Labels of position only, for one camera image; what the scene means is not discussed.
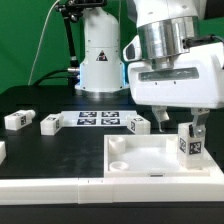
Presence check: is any white obstacle fence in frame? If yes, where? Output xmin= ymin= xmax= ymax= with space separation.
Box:
xmin=0 ymin=138 xmax=224 ymax=205

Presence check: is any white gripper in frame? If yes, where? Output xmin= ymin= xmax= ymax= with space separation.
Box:
xmin=128 ymin=51 xmax=224 ymax=138

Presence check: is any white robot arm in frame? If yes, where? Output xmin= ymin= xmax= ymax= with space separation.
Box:
xmin=75 ymin=0 xmax=224 ymax=137

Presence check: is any white block left edge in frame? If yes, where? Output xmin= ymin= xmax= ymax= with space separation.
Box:
xmin=0 ymin=141 xmax=6 ymax=165

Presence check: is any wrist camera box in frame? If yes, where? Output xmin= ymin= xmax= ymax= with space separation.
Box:
xmin=123 ymin=35 xmax=142 ymax=62

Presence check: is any white cable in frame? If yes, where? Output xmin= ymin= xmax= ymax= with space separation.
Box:
xmin=27 ymin=0 xmax=63 ymax=87

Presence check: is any black cable bundle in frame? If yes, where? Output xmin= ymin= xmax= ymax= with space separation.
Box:
xmin=33 ymin=68 xmax=80 ymax=87

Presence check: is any white square tabletop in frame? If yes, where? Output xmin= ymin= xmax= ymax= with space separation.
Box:
xmin=104 ymin=134 xmax=212 ymax=178

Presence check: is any white fiducial marker sheet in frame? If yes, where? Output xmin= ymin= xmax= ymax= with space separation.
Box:
xmin=62 ymin=110 xmax=137 ymax=127

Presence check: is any black camera stand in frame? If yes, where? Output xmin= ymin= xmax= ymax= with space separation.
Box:
xmin=55 ymin=0 xmax=108 ymax=88

